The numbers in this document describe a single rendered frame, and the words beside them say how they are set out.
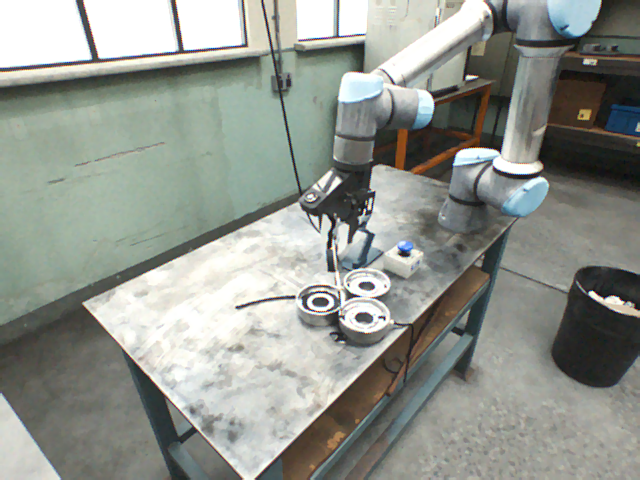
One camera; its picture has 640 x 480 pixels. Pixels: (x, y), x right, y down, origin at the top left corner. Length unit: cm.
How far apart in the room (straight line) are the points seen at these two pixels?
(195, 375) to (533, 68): 93
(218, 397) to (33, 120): 161
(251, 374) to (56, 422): 128
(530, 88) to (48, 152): 187
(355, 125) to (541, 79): 46
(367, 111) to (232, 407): 56
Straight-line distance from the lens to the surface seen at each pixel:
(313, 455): 97
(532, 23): 101
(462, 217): 123
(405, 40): 304
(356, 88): 73
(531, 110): 105
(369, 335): 80
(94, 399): 197
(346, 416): 102
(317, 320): 84
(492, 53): 461
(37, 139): 212
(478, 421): 178
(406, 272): 100
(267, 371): 78
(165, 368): 83
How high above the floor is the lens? 139
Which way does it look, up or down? 32 degrees down
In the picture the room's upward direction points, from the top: straight up
